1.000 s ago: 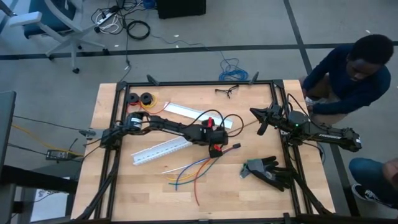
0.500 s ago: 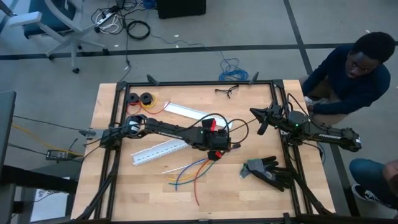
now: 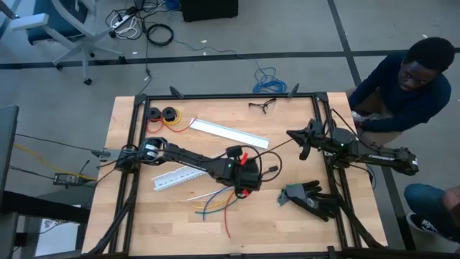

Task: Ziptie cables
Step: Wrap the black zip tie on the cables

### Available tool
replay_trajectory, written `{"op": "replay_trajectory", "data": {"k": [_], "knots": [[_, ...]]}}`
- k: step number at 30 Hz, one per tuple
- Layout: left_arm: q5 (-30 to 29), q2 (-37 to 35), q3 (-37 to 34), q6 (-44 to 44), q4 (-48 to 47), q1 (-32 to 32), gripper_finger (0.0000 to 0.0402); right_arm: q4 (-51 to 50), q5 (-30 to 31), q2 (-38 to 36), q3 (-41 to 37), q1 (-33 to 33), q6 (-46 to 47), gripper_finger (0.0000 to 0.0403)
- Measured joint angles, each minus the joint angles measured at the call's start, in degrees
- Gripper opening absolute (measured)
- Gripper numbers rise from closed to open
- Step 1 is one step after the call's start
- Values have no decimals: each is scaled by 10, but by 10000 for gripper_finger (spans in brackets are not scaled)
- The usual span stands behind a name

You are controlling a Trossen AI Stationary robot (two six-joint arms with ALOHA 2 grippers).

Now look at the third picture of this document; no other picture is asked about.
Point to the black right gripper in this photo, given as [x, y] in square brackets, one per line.
[316, 138]

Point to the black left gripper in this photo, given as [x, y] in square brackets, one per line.
[248, 176]

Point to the black zip tie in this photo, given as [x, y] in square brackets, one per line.
[276, 147]

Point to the white duct cover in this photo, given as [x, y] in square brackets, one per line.
[230, 133]

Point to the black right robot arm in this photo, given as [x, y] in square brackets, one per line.
[381, 156]

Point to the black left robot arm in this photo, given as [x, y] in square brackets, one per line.
[187, 156]

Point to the clear safety glasses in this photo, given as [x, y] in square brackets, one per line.
[263, 106]

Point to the black grey work glove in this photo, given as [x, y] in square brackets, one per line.
[309, 199]

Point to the person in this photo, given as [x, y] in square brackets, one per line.
[424, 201]
[402, 100]

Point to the black floor box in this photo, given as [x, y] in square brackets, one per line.
[208, 9]

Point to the black power adapter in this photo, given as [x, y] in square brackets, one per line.
[66, 178]

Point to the white power strip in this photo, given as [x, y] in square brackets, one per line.
[124, 19]

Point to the office chair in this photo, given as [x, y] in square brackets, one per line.
[85, 48]

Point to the black side desk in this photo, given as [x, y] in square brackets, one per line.
[43, 208]

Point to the dark grey monitor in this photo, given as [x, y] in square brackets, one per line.
[7, 151]

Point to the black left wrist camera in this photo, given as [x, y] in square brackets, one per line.
[233, 151]

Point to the black aluminium table frame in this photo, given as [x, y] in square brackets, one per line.
[233, 96]

